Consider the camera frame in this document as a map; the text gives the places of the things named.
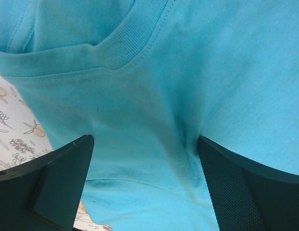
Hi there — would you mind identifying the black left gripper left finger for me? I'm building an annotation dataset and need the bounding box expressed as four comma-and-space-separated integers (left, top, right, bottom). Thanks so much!
0, 135, 94, 231

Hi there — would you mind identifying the floral tablecloth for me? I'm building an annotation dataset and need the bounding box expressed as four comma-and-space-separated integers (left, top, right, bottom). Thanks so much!
0, 76, 110, 231

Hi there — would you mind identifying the turquoise t shirt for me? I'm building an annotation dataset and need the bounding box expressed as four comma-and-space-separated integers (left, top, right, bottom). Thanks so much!
0, 0, 299, 231

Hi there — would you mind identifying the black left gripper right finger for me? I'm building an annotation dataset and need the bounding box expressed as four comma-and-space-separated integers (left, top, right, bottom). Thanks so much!
198, 137, 299, 231

